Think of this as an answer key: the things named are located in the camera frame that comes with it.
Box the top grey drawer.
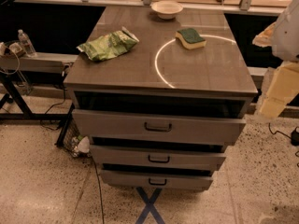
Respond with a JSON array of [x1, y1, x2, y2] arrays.
[[73, 109, 246, 145]]

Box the green chip bag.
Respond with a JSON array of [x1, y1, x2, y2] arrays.
[[77, 27, 139, 62]]

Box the middle grey drawer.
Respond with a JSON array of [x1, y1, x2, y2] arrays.
[[90, 145, 225, 172]]

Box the bottom grey drawer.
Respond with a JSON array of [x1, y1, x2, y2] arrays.
[[100, 170, 213, 191]]

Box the black power adapter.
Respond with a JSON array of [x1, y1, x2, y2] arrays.
[[291, 129, 299, 147]]

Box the black frame side table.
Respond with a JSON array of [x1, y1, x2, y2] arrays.
[[0, 40, 76, 147]]

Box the clear plastic water bottle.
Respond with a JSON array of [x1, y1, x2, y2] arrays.
[[18, 29, 36, 57]]

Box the green and yellow sponge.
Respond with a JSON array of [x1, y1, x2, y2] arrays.
[[176, 28, 206, 49]]

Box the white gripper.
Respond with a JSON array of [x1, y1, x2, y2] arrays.
[[252, 0, 299, 119]]

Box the grey drawer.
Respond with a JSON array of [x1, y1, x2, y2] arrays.
[[100, 170, 213, 191], [73, 109, 246, 145], [90, 145, 225, 172]]

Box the wire mesh trash basket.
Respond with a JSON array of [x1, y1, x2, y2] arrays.
[[64, 119, 91, 158]]

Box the white bowl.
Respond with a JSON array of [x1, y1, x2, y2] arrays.
[[151, 1, 183, 20]]

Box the grey drawer cabinet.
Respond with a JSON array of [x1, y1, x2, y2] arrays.
[[64, 7, 257, 178]]

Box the black floor cable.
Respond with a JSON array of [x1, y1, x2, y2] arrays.
[[93, 161, 106, 224]]

